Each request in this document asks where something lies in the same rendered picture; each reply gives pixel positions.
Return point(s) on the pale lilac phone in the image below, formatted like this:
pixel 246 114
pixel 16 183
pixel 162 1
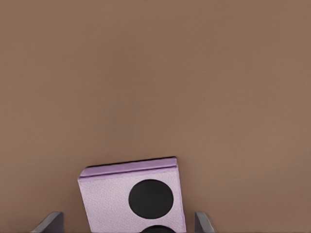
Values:
pixel 107 196

